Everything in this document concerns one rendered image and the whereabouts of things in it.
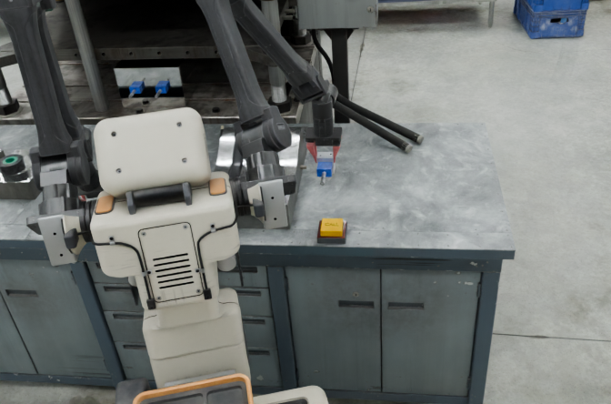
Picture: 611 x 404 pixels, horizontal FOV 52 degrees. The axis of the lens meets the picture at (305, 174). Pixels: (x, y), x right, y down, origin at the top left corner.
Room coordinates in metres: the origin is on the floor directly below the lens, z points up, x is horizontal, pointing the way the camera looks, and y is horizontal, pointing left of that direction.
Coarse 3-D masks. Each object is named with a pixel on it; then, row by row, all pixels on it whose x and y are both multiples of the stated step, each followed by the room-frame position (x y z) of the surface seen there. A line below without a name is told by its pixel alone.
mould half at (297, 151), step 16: (304, 128) 1.93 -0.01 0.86; (224, 144) 1.77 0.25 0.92; (304, 144) 1.83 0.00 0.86; (224, 160) 1.71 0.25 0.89; (288, 160) 1.68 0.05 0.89; (304, 160) 1.80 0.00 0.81; (240, 176) 1.62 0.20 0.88; (288, 208) 1.46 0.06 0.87; (240, 224) 1.47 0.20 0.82; (256, 224) 1.46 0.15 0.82; (288, 224) 1.45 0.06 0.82
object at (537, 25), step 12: (516, 0) 5.07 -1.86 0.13; (516, 12) 5.03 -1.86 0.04; (528, 12) 4.65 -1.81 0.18; (540, 12) 4.53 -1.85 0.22; (552, 12) 4.52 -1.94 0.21; (564, 12) 4.51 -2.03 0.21; (576, 12) 4.51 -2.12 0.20; (528, 24) 4.65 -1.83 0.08; (540, 24) 4.54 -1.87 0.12; (552, 24) 4.53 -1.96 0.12; (564, 24) 4.52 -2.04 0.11; (576, 24) 4.51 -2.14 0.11; (540, 36) 4.54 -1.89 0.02; (552, 36) 4.53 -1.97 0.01; (564, 36) 4.51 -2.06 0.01; (576, 36) 4.52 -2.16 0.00
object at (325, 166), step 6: (318, 156) 1.58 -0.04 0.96; (324, 156) 1.58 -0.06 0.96; (330, 156) 1.57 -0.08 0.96; (318, 162) 1.56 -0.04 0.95; (324, 162) 1.56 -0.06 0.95; (330, 162) 1.56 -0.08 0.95; (318, 168) 1.53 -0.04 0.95; (324, 168) 1.53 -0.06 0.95; (330, 168) 1.52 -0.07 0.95; (318, 174) 1.53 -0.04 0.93; (324, 174) 1.51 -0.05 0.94; (330, 174) 1.52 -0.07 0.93; (324, 180) 1.48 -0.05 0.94
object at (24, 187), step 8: (16, 152) 1.91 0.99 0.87; (24, 152) 1.91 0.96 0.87; (0, 176) 1.77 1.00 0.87; (8, 176) 1.76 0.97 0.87; (16, 176) 1.76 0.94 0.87; (24, 176) 1.75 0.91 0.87; (32, 176) 1.75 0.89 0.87; (0, 184) 1.73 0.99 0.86; (8, 184) 1.73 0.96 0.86; (16, 184) 1.72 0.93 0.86; (24, 184) 1.72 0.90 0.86; (32, 184) 1.73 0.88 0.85; (0, 192) 1.73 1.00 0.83; (8, 192) 1.73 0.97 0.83; (16, 192) 1.72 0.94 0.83; (24, 192) 1.72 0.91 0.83; (32, 192) 1.72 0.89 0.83; (40, 192) 1.75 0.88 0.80
